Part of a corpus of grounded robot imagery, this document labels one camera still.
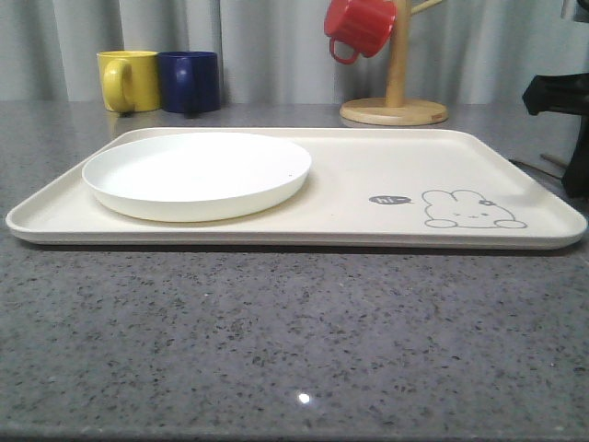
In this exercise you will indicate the dark blue mug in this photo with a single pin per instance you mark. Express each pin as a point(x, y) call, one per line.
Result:
point(189, 81)

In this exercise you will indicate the red mug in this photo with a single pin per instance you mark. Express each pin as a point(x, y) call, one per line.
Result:
point(358, 27)

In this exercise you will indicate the yellow mug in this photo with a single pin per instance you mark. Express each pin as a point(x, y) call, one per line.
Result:
point(129, 81)

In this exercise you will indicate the wooden mug tree stand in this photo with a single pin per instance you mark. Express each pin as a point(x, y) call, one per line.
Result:
point(395, 109)

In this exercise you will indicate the grey curtain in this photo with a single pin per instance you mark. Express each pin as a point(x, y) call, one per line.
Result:
point(471, 52)

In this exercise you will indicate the white round plate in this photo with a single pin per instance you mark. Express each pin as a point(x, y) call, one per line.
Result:
point(197, 177)

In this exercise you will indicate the silver knife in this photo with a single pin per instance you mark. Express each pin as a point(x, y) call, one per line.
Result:
point(554, 160)

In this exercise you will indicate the cream rabbit tray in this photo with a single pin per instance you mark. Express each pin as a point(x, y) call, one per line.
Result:
point(367, 187)

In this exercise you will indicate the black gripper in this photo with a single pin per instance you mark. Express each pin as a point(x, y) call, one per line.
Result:
point(565, 94)

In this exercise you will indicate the silver fork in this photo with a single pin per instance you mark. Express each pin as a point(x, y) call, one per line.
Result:
point(524, 166)

